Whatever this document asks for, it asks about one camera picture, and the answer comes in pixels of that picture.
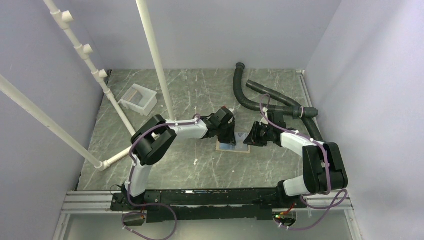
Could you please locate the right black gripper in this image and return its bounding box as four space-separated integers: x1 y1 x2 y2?
243 121 273 147

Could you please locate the silver VIP credit card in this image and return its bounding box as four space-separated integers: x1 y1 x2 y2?
234 132 248 149

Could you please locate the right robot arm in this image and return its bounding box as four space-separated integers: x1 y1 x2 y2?
244 112 348 208

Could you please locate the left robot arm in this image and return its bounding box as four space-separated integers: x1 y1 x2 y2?
122 106 236 210

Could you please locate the white plastic card tray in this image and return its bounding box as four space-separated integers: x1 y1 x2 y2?
118 84 158 116

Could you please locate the cards stack in tray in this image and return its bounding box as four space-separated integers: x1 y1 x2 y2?
122 89 143 105

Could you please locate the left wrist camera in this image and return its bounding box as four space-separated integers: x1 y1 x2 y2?
222 106 237 116

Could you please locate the black corrugated hose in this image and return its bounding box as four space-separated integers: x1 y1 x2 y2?
232 62 330 152

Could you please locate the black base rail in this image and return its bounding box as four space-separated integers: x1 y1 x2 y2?
110 187 306 223

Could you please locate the white PVC pipe frame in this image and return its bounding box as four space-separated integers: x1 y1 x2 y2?
0 0 176 171

